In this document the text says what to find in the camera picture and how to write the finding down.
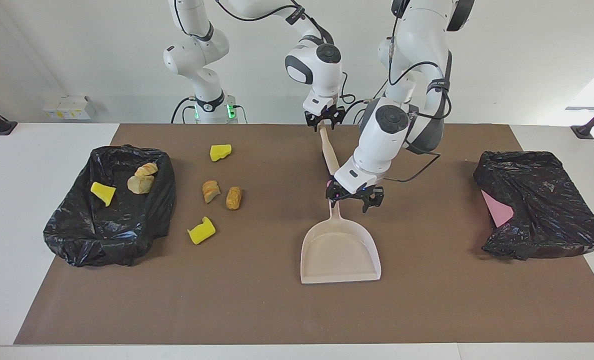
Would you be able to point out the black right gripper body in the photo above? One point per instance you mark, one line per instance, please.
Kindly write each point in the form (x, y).
(324, 115)

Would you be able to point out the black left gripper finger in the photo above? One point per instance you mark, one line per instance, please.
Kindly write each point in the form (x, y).
(374, 201)
(332, 201)

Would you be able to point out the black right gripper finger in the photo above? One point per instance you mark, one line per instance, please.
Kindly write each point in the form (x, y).
(334, 124)
(312, 124)

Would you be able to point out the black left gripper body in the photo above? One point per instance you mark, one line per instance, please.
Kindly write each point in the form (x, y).
(357, 192)

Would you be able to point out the beige hand brush black bristles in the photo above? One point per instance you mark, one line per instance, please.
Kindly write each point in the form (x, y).
(329, 155)

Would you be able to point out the pale pink plastic dustpan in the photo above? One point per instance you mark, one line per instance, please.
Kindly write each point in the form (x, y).
(339, 255)

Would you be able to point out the yellow sponge chunk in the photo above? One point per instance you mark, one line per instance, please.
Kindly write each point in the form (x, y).
(219, 152)

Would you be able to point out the brown bread roll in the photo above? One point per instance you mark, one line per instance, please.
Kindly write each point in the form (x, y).
(233, 198)

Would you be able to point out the striped croissant bread piece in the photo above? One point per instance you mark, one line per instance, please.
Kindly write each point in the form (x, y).
(210, 191)

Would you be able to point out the yellow notched sponge piece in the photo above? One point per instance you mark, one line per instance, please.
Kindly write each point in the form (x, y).
(202, 233)

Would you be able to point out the beige foam rock chunk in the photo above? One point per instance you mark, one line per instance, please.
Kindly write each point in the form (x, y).
(140, 185)
(146, 170)

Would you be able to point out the yellow sponge wedge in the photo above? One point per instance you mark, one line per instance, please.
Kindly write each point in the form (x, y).
(102, 192)

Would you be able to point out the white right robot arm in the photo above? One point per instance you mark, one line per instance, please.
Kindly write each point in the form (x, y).
(317, 65)

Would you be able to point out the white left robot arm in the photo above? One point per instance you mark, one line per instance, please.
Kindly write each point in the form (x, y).
(387, 135)

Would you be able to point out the pink plastic bin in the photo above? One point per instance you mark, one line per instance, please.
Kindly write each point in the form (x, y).
(497, 212)

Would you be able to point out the black plastic trash bag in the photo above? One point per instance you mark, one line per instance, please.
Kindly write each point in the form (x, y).
(77, 235)
(547, 210)

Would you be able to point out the brown table mat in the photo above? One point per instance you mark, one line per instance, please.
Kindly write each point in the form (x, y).
(297, 310)

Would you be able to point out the white small boxes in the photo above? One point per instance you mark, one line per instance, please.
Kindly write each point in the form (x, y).
(69, 107)

